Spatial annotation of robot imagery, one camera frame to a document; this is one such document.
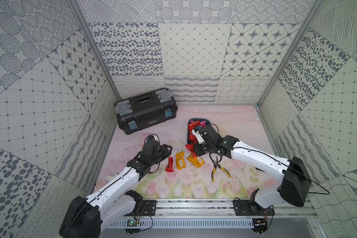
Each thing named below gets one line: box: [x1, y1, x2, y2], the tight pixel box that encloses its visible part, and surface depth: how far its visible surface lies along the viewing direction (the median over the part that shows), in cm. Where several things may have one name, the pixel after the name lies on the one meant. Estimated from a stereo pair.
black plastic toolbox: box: [113, 87, 179, 135], surface depth 100 cm
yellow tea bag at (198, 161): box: [186, 155, 206, 169], surface depth 90 cm
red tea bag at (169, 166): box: [165, 156, 174, 173], surface depth 88 cm
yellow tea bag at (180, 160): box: [176, 151, 186, 171], surface depth 89 cm
